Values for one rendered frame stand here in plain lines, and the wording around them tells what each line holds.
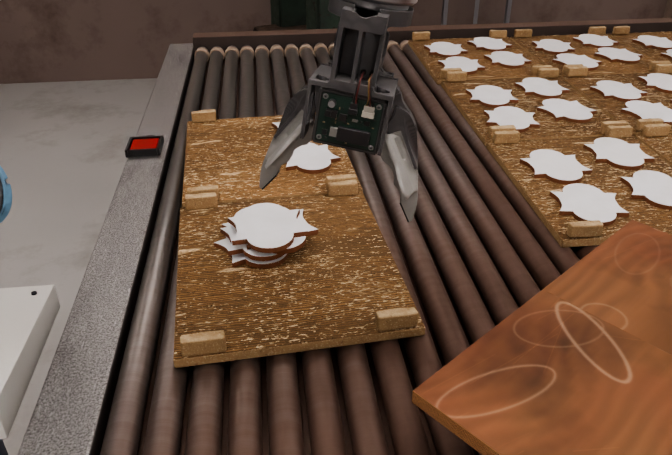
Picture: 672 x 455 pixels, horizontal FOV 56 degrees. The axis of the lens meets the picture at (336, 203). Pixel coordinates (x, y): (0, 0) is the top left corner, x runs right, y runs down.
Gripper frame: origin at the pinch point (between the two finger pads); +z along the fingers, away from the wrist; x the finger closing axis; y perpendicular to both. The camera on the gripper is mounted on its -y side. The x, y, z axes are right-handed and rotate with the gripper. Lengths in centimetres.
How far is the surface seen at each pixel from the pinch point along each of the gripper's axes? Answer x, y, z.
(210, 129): -39, -81, 27
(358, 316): 4.8, -19.5, 26.4
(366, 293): 5.3, -24.9, 25.8
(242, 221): -17.2, -33.8, 23.3
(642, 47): 77, -167, 1
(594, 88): 54, -122, 8
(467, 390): 17.4, 3.6, 16.1
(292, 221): -9.1, -35.0, 21.9
